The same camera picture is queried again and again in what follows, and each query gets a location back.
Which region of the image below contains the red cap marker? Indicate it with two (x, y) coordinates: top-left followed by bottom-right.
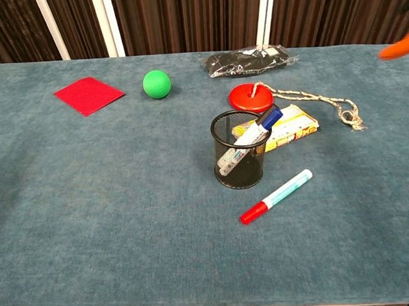
(237, 168), (316, 226)

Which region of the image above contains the black mesh pen holder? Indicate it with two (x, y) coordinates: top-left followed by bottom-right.
(209, 108), (274, 192)

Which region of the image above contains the blue cap marker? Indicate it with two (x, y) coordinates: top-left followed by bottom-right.
(214, 104), (287, 177)

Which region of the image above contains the red plastic disc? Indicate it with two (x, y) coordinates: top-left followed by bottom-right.
(227, 81), (275, 112)

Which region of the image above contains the green ball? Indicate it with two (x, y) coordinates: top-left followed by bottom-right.
(142, 69), (173, 101)

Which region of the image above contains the yellow printed cardboard box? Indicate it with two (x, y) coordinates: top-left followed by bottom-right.
(230, 103), (321, 155)

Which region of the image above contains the black item in plastic bag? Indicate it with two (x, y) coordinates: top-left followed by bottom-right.
(201, 43), (301, 80)

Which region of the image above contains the blue-green velvet tablecloth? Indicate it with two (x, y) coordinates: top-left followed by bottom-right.
(0, 41), (409, 306)

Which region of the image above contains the red felt square cloth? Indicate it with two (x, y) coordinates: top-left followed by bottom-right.
(52, 75), (126, 119)

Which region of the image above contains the dark brown slatted curtain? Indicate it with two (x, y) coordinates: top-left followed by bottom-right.
(0, 0), (409, 64)

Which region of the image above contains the beige braided rope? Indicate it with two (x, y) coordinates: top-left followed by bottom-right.
(247, 76), (367, 138)

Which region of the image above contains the white aluminium frame post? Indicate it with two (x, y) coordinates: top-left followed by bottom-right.
(34, 0), (71, 62)
(90, 0), (127, 60)
(253, 0), (275, 51)

